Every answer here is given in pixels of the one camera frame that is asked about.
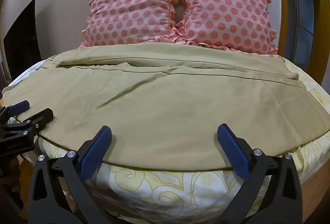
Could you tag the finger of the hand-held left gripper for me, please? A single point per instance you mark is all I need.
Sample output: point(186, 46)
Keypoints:
point(41, 116)
point(18, 107)

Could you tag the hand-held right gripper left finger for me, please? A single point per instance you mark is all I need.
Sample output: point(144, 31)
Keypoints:
point(93, 155)

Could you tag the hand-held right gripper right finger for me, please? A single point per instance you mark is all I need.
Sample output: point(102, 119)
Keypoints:
point(233, 154)

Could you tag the olive green blanket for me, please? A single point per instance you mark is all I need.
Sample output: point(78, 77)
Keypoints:
point(165, 103)

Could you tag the bed with floral sheet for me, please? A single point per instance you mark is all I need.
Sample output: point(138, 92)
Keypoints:
point(165, 193)

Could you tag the pink polka dot pillow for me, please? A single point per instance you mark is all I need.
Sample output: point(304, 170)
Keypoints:
point(131, 6)
point(226, 11)

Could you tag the dark window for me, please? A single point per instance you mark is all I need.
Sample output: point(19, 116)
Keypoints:
point(308, 12)

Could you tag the dark wall panel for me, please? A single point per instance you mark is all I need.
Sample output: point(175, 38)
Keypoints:
point(22, 33)

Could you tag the wooden bed frame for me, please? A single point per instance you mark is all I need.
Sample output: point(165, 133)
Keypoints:
point(313, 189)

